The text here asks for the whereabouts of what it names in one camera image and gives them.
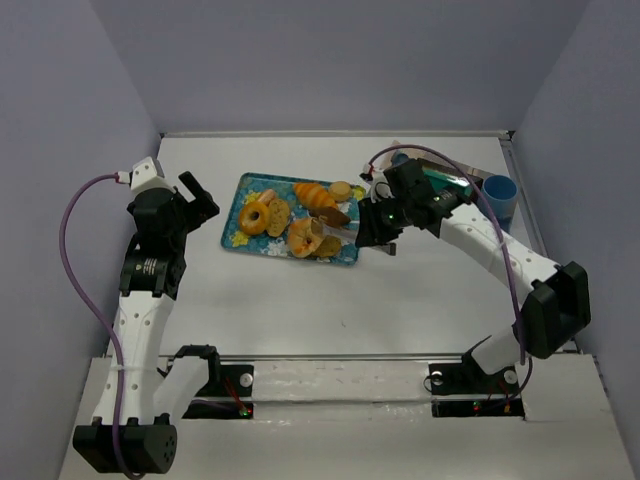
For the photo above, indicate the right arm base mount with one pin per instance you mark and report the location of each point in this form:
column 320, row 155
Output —
column 463, row 390

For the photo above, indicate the blue floral serving tray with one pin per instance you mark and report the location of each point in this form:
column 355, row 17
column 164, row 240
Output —
column 251, row 185

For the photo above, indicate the small pale round roll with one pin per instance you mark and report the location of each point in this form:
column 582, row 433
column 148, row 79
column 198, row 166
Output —
column 267, row 196

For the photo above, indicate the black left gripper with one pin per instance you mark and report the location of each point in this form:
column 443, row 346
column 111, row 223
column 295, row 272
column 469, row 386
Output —
column 198, row 201

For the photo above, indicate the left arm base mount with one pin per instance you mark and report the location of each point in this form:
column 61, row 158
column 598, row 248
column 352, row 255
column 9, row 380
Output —
column 227, row 391

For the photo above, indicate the blue plastic cup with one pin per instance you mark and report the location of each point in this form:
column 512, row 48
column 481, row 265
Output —
column 501, row 192

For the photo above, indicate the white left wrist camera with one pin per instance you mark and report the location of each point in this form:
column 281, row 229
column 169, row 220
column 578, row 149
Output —
column 146, row 172

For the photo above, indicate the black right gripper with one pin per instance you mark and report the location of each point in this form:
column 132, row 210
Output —
column 373, row 229

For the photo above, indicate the small round tan bun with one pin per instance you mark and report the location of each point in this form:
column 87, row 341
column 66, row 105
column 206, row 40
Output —
column 340, row 191

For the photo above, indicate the tan bread slice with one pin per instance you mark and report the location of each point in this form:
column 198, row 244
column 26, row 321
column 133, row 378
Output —
column 329, row 247

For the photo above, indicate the orange striped croissant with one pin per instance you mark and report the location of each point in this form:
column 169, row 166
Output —
column 313, row 195

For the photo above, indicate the dark brown chocolate bread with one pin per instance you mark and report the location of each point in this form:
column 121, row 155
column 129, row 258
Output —
column 331, row 216

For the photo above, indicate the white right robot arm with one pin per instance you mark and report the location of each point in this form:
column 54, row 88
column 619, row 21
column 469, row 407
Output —
column 551, row 301

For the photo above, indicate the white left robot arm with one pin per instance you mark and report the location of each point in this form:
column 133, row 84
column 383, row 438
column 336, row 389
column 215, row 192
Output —
column 133, row 428

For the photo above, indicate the metal serving tongs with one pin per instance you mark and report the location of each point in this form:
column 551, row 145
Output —
column 350, row 236

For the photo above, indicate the green square plate dark rim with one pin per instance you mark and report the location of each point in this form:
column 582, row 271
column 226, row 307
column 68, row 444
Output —
column 442, row 176

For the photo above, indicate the glazed ring donut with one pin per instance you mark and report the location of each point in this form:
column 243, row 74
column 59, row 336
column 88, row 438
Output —
column 254, row 218

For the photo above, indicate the blue cloth placemat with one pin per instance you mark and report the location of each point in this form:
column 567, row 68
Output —
column 477, row 175

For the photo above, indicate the metal rail bar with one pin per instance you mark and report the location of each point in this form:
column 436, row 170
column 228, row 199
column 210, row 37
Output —
column 454, row 357

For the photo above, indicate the brown bread slice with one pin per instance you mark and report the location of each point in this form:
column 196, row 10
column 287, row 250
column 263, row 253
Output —
column 279, row 212

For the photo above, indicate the orange twisted ring bread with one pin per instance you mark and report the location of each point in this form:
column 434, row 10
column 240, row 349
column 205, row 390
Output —
column 305, row 236

